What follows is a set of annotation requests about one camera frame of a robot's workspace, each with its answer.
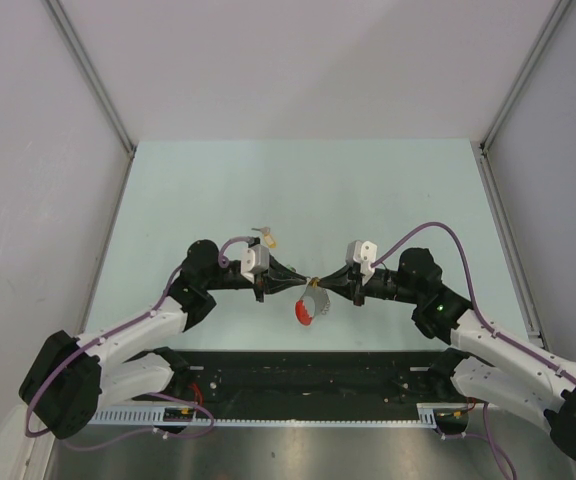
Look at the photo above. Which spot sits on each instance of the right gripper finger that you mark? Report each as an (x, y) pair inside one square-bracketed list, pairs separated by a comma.
[(342, 276), (344, 289)]

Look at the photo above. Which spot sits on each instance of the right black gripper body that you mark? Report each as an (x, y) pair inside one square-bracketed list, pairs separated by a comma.
[(380, 286)]

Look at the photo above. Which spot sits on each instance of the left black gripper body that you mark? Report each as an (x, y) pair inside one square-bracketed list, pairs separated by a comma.
[(260, 284)]

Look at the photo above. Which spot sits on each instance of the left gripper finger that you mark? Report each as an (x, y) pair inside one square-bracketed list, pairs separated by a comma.
[(282, 273), (275, 286)]

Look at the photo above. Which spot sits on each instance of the red handled metal key holder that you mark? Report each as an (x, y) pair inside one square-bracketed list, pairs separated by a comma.
[(313, 302)]

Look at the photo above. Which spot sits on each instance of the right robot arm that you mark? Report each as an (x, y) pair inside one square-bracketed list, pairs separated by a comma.
[(482, 360)]

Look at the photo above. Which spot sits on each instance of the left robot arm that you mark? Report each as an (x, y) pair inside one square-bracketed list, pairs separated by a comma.
[(73, 377)]

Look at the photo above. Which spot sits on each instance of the key with yellow tag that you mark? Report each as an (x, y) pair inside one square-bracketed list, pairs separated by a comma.
[(267, 236)]

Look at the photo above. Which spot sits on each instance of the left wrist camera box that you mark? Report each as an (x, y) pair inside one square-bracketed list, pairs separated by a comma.
[(254, 261)]

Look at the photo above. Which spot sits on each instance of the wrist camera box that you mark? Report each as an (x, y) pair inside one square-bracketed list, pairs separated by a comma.
[(254, 261), (363, 254)]

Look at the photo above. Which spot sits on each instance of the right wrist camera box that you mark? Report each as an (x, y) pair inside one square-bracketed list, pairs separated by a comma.
[(363, 254)]

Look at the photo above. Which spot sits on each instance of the white slotted cable duct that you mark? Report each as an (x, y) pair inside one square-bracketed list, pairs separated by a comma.
[(167, 416)]

